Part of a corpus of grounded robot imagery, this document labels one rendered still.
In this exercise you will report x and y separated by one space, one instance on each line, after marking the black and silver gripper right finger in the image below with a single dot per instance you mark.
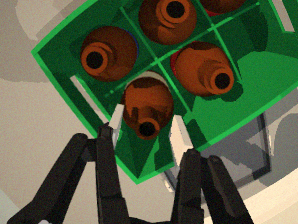
223 200

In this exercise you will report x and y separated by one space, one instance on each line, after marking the green crate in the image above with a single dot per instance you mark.
260 50

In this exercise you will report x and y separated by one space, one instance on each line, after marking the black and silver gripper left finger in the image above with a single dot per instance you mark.
52 200

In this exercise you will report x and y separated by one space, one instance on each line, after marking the grey square tray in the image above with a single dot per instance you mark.
245 153

